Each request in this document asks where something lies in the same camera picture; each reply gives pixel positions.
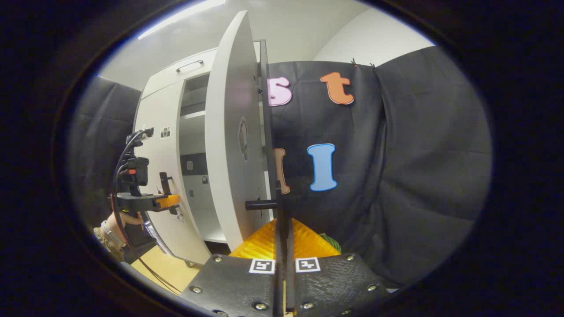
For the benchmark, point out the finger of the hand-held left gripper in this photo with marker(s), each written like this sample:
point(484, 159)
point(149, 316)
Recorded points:
point(167, 202)

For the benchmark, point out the green striped watermelon shape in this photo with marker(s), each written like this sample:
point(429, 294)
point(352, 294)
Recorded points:
point(331, 243)

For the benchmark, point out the white cabinet shelf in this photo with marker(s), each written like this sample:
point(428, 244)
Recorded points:
point(194, 115)

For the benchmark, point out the white double-door shoe cabinet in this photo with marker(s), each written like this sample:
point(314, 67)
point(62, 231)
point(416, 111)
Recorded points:
point(163, 83)

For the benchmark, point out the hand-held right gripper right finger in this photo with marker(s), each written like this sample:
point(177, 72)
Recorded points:
point(290, 295)

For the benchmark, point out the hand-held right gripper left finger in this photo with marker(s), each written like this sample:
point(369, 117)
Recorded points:
point(278, 295)

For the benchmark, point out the white shoe cabinet door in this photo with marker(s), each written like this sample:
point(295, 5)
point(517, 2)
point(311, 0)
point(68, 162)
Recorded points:
point(169, 154)
point(229, 132)

